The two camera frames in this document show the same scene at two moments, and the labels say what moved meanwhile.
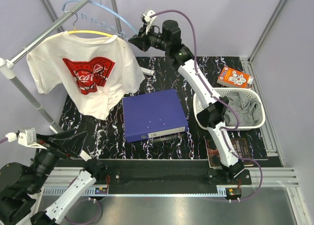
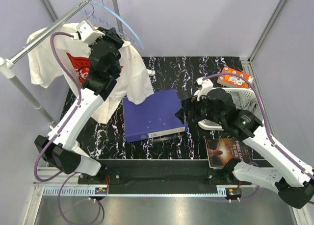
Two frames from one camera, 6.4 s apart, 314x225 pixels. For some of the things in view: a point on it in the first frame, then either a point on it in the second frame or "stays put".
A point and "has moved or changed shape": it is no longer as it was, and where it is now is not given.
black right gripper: x=141 y=40 → x=189 y=104
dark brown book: x=239 y=146 stays put
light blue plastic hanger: x=117 y=32 has moved or changed shape
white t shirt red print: x=91 y=74 has moved or changed shape
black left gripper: x=74 y=143 → x=111 y=35
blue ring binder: x=152 y=114 stays put
